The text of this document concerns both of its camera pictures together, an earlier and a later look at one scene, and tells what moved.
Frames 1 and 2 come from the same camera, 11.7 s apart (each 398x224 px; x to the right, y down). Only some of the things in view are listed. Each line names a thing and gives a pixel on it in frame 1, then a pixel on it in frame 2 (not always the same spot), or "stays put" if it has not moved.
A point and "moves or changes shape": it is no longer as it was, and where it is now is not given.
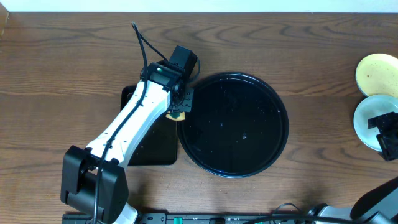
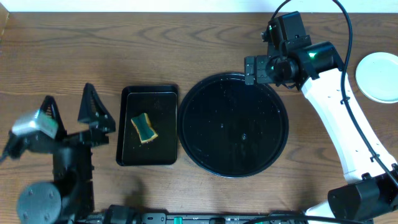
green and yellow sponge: [181, 116] moves or changes shape
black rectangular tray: [158, 144] stays put
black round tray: [237, 126] stays put
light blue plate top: [371, 107] to [377, 78]
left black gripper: [188, 100] to [76, 137]
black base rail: [196, 218] stays put
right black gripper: [382, 131] to [250, 70]
